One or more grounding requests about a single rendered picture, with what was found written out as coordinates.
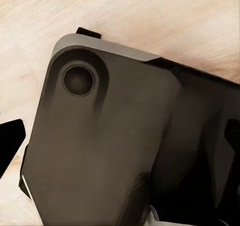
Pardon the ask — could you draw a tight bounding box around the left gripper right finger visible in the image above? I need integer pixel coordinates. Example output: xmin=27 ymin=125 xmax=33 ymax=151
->
xmin=224 ymin=119 xmax=240 ymax=159

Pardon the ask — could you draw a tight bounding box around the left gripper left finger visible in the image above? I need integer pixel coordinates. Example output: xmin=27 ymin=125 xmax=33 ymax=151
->
xmin=0 ymin=119 xmax=26 ymax=179

